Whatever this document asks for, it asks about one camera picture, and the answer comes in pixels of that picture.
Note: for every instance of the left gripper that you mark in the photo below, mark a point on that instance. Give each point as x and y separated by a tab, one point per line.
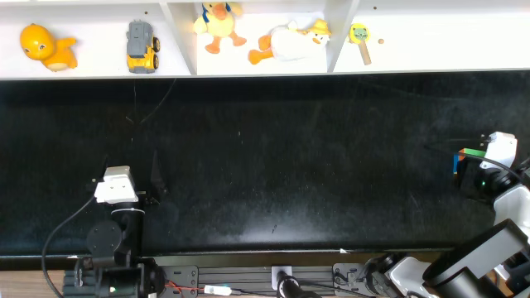
148	198

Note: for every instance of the many-coloured puzzle cube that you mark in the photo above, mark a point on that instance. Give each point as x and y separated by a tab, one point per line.
470	153

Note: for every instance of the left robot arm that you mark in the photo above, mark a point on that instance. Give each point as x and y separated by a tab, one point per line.
126	232

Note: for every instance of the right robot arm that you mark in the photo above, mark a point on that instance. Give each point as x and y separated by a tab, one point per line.
476	265

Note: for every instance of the grey and yellow toy truck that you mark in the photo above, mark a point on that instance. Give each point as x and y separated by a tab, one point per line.
141	47

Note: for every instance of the yellow rubber duck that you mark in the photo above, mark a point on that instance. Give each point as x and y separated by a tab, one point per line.
43	47

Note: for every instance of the white plush duck yellow hat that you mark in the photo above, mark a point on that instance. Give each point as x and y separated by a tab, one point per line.
294	43

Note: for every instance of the white shelf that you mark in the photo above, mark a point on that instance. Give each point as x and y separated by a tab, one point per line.
435	41

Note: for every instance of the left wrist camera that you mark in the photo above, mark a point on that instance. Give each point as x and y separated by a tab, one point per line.
116	185

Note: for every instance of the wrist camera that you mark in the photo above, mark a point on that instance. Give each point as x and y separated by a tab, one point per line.
116	185
502	149

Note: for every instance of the mounting rail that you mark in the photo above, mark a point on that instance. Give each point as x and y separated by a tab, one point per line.
240	275

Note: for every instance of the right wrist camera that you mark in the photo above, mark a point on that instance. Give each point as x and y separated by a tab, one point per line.
502	149

